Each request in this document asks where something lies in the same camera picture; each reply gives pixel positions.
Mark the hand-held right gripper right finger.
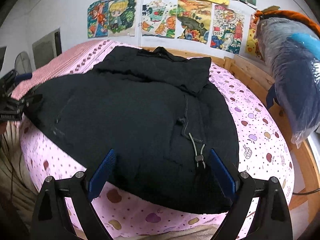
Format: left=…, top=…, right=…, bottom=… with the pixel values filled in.
left=209, top=149, right=293, bottom=240

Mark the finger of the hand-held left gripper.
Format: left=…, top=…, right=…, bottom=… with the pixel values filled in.
left=21, top=94, right=43, bottom=113
left=14, top=72, right=33, bottom=86

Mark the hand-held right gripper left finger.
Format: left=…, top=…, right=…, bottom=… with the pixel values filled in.
left=31, top=149, right=117, bottom=240

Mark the black padded jacket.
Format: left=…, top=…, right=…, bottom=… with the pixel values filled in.
left=22, top=46, right=239, bottom=215

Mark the grey standing fan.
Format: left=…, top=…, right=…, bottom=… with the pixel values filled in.
left=16, top=51, right=33, bottom=77

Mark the red checkered pillow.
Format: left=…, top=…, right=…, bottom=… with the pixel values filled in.
left=11, top=42, right=113, bottom=100

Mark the pink apple-print quilt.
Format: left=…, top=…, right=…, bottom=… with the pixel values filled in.
left=19, top=40, right=296, bottom=240

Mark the mermaid drawing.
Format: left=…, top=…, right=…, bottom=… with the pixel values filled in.
left=87, top=0, right=110, bottom=40

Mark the blond figure drawing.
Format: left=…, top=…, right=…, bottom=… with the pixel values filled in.
left=107, top=0, right=137, bottom=38

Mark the plastic-bagged blue quilt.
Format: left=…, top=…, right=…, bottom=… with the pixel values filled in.
left=255, top=17, right=320, bottom=148

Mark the yellow chick drawing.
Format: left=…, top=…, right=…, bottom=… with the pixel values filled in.
left=244, top=14, right=266, bottom=60

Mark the city towers drawing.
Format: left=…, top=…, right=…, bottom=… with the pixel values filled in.
left=209, top=4, right=245, bottom=55

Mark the turtles drawing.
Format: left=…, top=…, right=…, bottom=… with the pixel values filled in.
left=141, top=0, right=178, bottom=38

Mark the dinosaur landscape drawing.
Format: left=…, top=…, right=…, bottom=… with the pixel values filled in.
left=176, top=0, right=213, bottom=45

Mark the black cable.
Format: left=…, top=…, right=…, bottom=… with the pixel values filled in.
left=292, top=188, right=320, bottom=196

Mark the wooden bed frame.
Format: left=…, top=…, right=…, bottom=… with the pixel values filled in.
left=140, top=46, right=320, bottom=210

